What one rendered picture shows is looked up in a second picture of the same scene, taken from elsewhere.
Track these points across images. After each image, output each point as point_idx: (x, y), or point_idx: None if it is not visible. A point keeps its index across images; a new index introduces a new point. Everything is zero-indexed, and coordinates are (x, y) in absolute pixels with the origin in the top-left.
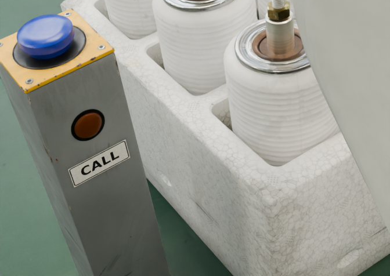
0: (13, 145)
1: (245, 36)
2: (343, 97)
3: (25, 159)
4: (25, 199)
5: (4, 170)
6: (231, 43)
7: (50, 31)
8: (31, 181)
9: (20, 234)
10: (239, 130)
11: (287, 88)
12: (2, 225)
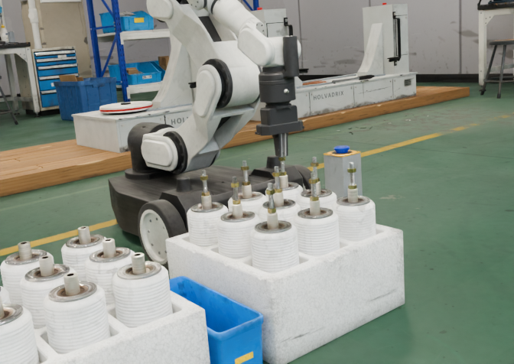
0: (441, 293)
1: (295, 186)
2: None
3: (428, 289)
4: (414, 279)
5: (435, 285)
6: (300, 186)
7: (339, 146)
8: (417, 284)
9: (405, 271)
10: None
11: None
12: (417, 273)
